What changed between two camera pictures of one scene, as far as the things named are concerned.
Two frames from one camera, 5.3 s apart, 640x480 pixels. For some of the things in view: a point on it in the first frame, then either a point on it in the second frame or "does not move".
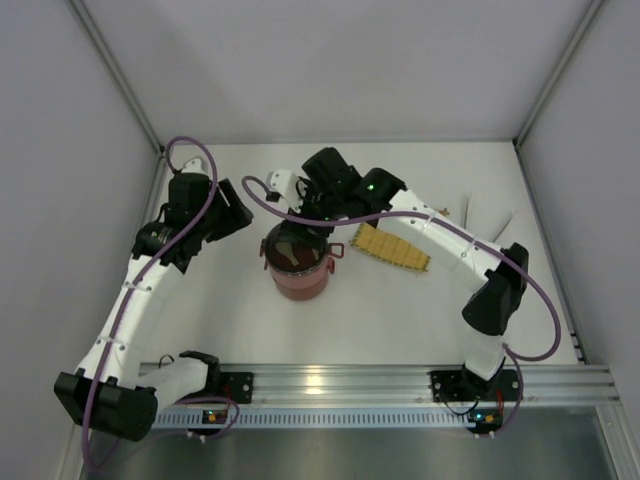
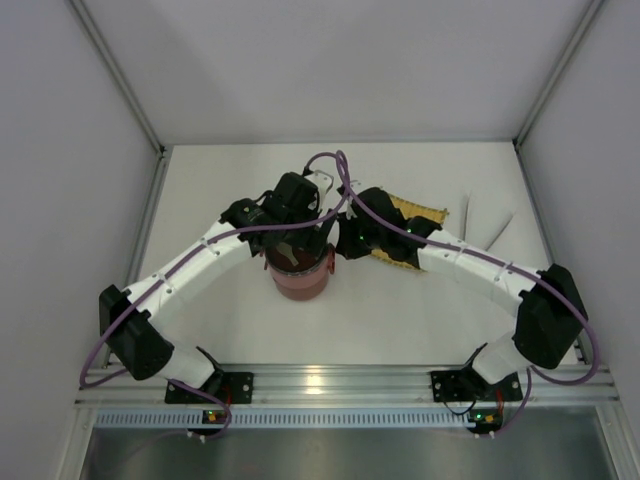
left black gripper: [230, 210] to [298, 238]
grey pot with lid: [310, 252] does not move
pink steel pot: [301, 291] does not move
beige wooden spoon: [285, 248] does not move
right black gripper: [310, 212] to [351, 240]
